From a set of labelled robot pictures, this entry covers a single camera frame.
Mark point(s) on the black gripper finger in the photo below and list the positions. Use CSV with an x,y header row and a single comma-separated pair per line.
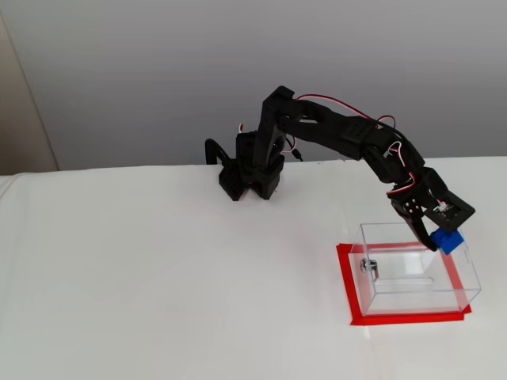
x,y
420,229

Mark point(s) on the blue lego brick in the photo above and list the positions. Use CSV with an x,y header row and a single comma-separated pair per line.
x,y
447,241

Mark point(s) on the transparent plastic box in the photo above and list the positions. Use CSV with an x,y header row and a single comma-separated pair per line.
x,y
416,301

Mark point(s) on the black table clamp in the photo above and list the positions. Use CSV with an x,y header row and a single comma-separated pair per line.
x,y
214,149

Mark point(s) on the red tape frame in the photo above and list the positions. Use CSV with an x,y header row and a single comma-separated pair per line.
x,y
396,319

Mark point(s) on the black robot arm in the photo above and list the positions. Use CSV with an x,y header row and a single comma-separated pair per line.
x,y
328,126

